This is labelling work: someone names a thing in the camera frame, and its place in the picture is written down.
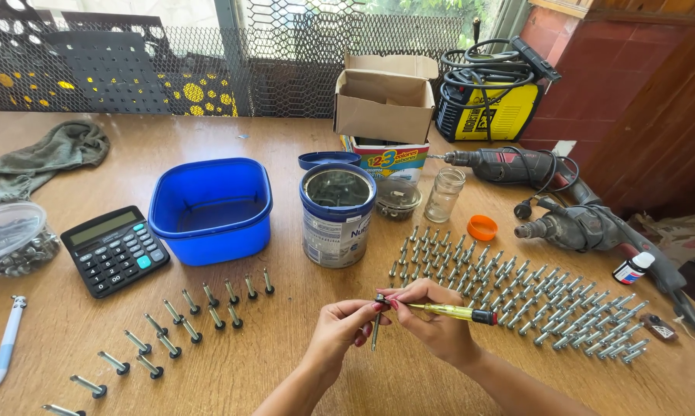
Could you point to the empty glass jar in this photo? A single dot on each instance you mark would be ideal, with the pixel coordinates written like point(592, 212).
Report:
point(442, 196)

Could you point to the blue plastic lid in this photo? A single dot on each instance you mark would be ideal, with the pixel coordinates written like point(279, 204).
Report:
point(324, 158)

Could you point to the orange plastic cap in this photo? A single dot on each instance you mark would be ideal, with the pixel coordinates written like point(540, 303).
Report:
point(482, 228)

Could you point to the open brown cardboard box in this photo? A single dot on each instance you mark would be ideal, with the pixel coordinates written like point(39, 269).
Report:
point(382, 112)

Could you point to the black perforated metal panels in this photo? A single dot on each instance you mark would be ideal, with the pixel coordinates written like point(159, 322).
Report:
point(110, 63)

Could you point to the small brown patterned object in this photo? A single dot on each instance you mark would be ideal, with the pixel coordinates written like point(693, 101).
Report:
point(659, 327)

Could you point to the clear tub of metal nuts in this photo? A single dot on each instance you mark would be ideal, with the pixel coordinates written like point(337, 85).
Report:
point(15, 245)

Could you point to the yellow tester screwdriver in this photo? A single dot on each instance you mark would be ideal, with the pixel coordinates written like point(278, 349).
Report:
point(452, 312)

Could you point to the group of silver anchor bolts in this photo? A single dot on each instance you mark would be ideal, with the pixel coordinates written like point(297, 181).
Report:
point(555, 323)

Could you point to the blue plastic tub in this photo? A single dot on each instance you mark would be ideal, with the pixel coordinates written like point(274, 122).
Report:
point(220, 240)

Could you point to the black desk calculator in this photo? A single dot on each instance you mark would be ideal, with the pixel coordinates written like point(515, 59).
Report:
point(113, 251)

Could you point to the small white bottle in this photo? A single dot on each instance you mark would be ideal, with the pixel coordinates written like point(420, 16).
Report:
point(633, 268)

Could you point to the yellow welding machine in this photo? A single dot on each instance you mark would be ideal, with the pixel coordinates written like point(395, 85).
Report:
point(497, 112)

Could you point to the person's right hand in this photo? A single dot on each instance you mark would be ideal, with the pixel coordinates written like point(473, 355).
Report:
point(439, 338)

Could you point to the person's left hand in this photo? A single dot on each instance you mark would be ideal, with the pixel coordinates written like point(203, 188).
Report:
point(333, 335)

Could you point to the grey-green cloth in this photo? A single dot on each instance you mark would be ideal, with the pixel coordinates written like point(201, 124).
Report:
point(41, 159)

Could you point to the open tin can blue rim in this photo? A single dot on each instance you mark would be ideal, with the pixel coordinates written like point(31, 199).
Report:
point(336, 237)

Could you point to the long screw with black washer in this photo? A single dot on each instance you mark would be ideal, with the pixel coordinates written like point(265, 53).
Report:
point(375, 336)

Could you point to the metal mesh fence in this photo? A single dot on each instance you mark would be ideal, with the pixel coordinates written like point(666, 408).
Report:
point(301, 63)

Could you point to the white and blue pen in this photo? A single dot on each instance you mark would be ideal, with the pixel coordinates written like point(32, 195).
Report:
point(7, 341)

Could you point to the colourful printed carton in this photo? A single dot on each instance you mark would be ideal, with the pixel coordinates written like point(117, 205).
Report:
point(390, 159)

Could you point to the rows of upright washer screws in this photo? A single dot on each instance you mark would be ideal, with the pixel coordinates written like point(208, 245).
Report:
point(175, 352)

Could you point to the patterned paper bag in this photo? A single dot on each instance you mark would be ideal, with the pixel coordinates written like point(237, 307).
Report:
point(676, 237)

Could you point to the small clear lidded container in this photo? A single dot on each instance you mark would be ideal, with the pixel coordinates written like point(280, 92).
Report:
point(398, 199)

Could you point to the dusty grey power drill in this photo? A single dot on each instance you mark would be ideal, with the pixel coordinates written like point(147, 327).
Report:
point(590, 231)

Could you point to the red and grey power drill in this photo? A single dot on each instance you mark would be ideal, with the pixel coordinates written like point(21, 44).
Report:
point(503, 164)

